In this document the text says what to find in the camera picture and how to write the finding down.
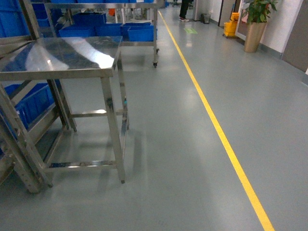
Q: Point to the person standing far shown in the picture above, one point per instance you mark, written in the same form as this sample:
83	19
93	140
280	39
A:
183	11

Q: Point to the stainless steel table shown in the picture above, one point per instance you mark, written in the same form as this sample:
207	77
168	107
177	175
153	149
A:
91	74

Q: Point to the plant in gold pot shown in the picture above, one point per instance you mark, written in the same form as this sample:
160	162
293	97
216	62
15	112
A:
257	12

